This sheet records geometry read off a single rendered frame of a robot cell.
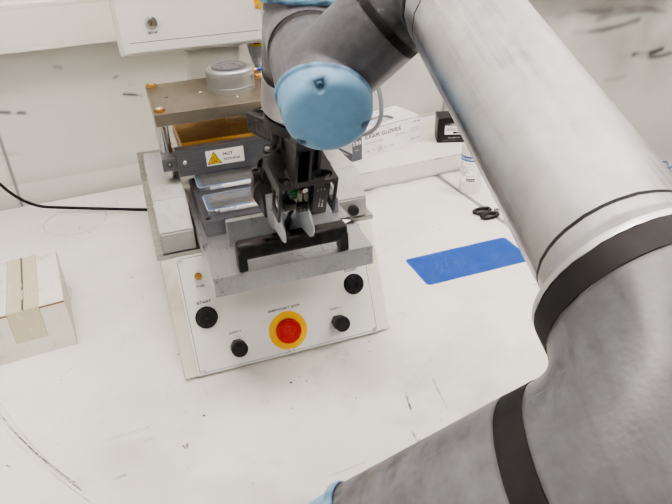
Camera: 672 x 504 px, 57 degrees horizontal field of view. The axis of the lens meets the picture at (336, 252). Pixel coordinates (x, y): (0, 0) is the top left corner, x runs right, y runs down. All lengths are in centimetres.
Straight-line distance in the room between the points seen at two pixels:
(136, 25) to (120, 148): 55
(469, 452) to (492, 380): 72
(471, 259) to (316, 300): 38
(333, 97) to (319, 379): 56
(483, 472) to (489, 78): 20
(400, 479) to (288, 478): 57
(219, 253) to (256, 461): 28
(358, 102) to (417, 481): 32
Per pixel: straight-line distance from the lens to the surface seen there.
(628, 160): 30
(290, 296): 98
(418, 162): 156
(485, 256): 126
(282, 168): 70
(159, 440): 91
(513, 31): 37
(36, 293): 112
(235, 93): 104
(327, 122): 50
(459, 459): 25
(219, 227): 89
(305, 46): 52
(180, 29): 118
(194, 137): 102
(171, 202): 96
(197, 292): 96
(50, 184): 169
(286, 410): 91
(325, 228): 80
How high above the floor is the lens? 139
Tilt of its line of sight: 31 degrees down
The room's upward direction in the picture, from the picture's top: 2 degrees counter-clockwise
